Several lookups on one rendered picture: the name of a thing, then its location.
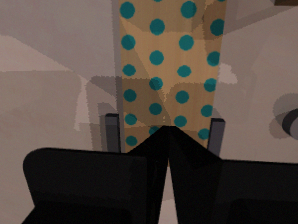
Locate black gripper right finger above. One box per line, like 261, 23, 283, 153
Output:
169, 126, 298, 224

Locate tan strip with teal polka dots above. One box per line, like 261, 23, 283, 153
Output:
118, 0, 227, 153

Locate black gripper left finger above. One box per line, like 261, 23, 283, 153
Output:
23, 126, 170, 224

